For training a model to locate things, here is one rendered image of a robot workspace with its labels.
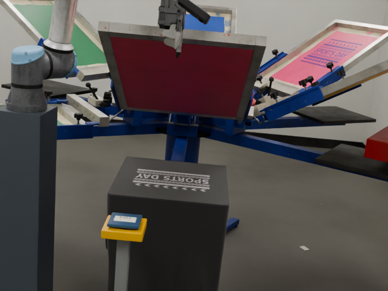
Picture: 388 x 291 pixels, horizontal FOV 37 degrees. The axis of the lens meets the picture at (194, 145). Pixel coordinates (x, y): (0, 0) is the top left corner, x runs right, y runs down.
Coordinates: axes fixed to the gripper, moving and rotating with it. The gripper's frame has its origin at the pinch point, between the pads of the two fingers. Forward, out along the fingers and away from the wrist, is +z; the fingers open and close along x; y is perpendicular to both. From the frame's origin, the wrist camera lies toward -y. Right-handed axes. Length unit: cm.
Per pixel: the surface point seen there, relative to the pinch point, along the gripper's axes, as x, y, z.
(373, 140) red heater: -79, -88, 16
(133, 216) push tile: -4, 10, 53
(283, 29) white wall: -460, -92, -122
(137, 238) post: 4, 7, 59
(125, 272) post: -5, 11, 71
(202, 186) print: -44, -12, 43
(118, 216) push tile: -3, 14, 53
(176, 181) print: -48, -2, 42
